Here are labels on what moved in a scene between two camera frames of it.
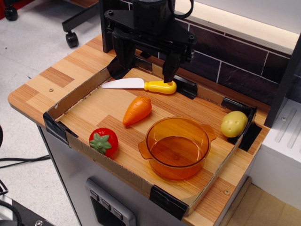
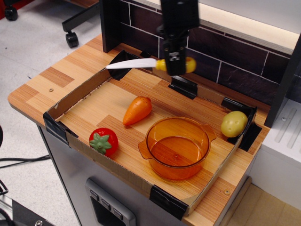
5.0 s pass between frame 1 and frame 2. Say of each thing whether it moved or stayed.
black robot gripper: moved
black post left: stayed
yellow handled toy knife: moved
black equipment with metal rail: stayed
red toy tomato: stayed
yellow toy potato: stayed
